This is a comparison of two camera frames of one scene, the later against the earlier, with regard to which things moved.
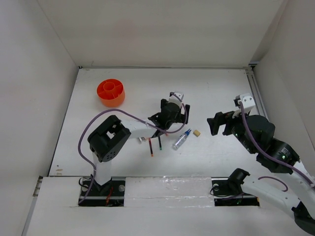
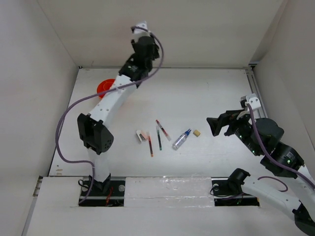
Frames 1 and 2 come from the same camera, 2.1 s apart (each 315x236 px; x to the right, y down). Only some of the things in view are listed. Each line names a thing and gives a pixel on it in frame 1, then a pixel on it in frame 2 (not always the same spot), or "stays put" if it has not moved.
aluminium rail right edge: [255, 89] stays put
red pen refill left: [151, 147] stays put
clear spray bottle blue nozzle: [178, 143] stays put
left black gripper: [180, 118] → [154, 55]
